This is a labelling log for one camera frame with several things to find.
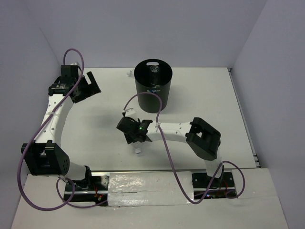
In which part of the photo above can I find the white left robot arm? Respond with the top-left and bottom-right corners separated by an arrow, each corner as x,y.
25,62 -> 101,190

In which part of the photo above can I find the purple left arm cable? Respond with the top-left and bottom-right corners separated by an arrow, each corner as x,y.
18,48 -> 110,211

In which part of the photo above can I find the black plastic bin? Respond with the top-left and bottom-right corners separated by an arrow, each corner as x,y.
134,59 -> 173,113

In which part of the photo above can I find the crushed clear plastic bottle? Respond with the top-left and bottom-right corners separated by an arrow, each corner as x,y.
149,65 -> 161,86

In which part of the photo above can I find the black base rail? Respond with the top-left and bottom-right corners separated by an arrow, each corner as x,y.
63,171 -> 236,207

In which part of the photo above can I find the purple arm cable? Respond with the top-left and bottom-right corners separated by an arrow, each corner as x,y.
122,92 -> 246,205
18,48 -> 110,211

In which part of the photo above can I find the labelled bottle white cap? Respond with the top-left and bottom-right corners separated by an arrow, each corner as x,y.
146,84 -> 162,94

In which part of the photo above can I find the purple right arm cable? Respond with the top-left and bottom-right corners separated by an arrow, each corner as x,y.
122,92 -> 246,205

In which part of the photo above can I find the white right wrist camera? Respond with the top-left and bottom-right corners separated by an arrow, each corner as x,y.
122,108 -> 135,116

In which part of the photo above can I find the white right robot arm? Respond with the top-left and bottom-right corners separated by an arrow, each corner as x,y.
117,117 -> 224,187

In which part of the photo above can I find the clear bottle blue cap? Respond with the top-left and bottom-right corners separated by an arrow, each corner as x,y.
132,142 -> 142,155

